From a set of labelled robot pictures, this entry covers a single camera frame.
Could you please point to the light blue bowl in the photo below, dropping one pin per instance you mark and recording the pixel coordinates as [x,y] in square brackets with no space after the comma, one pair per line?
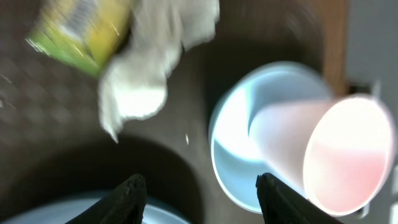
[236,163]

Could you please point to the pink cup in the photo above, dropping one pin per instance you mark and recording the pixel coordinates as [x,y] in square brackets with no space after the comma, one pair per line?
[335,153]

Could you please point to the brown serving tray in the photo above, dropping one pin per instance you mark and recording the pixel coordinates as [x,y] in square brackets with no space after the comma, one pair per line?
[52,144]

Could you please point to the grey dishwasher rack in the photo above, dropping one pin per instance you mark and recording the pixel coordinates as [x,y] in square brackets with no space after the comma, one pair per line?
[372,59]

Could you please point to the yellow green wrapper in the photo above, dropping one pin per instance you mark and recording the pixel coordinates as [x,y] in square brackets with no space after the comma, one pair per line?
[81,33]

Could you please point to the dark blue plate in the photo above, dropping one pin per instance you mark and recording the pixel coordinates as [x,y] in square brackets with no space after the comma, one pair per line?
[65,209]

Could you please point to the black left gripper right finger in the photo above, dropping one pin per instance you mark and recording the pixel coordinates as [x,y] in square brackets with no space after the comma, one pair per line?
[282,205]

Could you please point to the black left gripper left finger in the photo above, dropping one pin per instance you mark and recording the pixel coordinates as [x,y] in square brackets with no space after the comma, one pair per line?
[124,205]

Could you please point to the white tissue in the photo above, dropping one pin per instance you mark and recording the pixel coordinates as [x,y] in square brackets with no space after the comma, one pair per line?
[134,84]

